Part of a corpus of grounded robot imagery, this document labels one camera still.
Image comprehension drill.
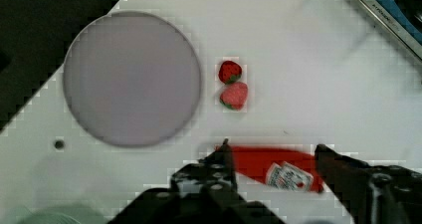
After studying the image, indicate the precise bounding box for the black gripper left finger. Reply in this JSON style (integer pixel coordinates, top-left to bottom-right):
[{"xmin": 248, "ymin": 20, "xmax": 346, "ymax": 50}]
[{"xmin": 170, "ymin": 137, "xmax": 287, "ymax": 224}]

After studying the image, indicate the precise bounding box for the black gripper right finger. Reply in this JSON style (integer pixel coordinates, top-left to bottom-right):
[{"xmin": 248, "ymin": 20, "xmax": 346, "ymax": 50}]
[{"xmin": 315, "ymin": 144, "xmax": 422, "ymax": 224}]

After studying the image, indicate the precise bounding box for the black toaster oven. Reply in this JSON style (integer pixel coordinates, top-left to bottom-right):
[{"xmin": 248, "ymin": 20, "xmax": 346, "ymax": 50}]
[{"xmin": 355, "ymin": 0, "xmax": 422, "ymax": 60}]

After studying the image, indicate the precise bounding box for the red ketchup bottle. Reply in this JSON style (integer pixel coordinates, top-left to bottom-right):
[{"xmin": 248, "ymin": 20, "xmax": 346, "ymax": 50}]
[{"xmin": 231, "ymin": 145, "xmax": 323, "ymax": 193}]

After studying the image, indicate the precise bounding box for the light red strawberry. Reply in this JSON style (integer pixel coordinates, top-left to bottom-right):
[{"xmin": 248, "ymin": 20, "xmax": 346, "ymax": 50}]
[{"xmin": 219, "ymin": 82, "xmax": 248, "ymax": 111}]

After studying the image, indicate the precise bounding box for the dark red strawberry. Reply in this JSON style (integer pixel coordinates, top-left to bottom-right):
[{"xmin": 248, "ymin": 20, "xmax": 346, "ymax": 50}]
[{"xmin": 218, "ymin": 61, "xmax": 243, "ymax": 85}]

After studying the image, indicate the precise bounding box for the round grey plate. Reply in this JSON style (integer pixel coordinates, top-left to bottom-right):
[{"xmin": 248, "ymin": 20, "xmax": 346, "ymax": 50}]
[{"xmin": 63, "ymin": 11, "xmax": 201, "ymax": 147}]

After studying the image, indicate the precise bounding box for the green perforated basket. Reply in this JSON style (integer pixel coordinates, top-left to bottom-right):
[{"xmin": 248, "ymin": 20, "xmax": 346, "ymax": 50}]
[{"xmin": 1, "ymin": 203, "xmax": 107, "ymax": 224}]

